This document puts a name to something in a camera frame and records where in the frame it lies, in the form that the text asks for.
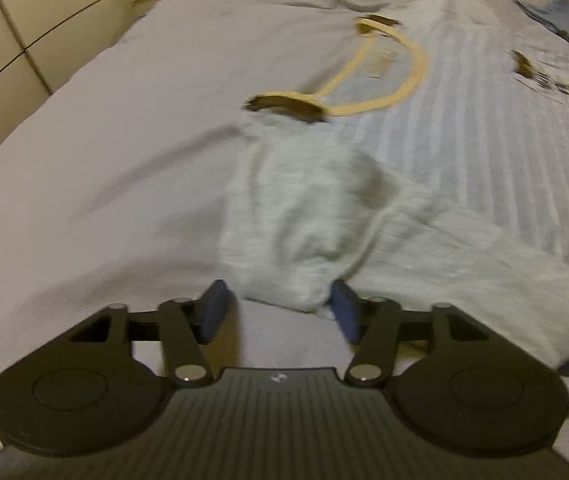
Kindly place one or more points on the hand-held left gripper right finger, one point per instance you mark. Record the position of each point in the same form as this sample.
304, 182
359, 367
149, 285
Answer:
347, 312

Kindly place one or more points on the bed with grey sheet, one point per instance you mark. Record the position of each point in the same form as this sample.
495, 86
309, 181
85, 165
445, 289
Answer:
114, 160

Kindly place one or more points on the white striped t-shirt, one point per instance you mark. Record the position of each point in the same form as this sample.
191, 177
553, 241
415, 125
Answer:
464, 160

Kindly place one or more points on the blue cloth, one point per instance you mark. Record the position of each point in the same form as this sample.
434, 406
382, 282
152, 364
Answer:
566, 22

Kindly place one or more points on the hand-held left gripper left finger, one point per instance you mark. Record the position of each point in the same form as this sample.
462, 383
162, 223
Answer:
214, 312

